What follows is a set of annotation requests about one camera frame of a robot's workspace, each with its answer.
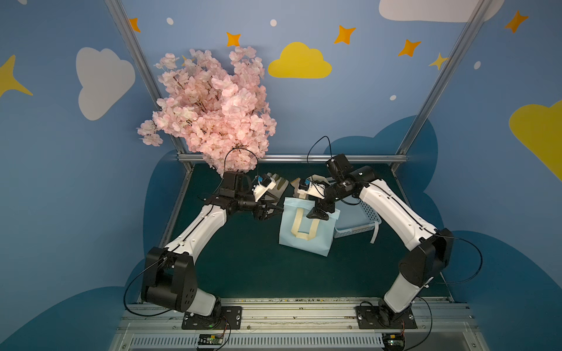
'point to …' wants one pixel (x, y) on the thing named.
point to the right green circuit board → (394, 341)
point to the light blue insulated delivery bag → (311, 234)
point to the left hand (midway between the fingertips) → (279, 202)
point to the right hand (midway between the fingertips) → (314, 199)
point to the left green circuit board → (210, 339)
